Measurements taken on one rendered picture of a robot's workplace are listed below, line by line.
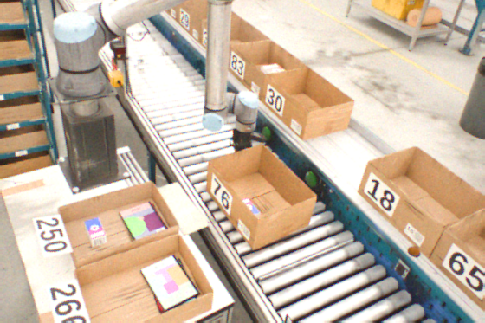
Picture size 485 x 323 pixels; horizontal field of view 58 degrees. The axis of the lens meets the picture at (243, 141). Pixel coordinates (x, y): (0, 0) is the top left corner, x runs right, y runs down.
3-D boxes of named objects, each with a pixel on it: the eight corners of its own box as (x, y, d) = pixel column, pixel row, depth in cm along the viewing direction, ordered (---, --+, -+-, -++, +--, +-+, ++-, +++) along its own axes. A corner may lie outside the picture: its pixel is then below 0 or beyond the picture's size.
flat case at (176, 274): (164, 313, 144) (164, 310, 144) (140, 272, 156) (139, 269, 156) (200, 294, 152) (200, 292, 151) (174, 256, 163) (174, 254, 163)
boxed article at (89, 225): (99, 225, 174) (98, 216, 171) (106, 242, 167) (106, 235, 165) (85, 229, 171) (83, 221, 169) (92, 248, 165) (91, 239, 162)
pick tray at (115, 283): (75, 287, 151) (72, 269, 145) (179, 250, 168) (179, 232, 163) (99, 360, 132) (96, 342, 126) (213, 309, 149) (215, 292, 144)
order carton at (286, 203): (204, 190, 198) (206, 160, 188) (258, 171, 212) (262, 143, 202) (253, 250, 172) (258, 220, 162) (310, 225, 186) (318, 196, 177)
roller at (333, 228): (236, 264, 172) (236, 255, 169) (337, 224, 196) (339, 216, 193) (242, 274, 169) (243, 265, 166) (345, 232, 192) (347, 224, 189)
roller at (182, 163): (172, 166, 216) (172, 158, 213) (261, 144, 240) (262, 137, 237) (176, 172, 213) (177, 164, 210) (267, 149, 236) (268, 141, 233)
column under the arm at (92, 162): (73, 195, 187) (62, 131, 167) (56, 160, 203) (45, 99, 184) (131, 177, 199) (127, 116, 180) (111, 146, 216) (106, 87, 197)
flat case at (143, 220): (138, 246, 166) (138, 243, 165) (119, 214, 178) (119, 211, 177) (170, 233, 172) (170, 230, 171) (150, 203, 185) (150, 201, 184)
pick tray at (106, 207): (60, 225, 172) (55, 207, 167) (152, 197, 190) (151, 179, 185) (78, 280, 153) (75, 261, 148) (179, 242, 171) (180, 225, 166)
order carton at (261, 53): (227, 70, 267) (229, 44, 258) (268, 64, 281) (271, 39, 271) (261, 102, 241) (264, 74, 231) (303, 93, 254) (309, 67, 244)
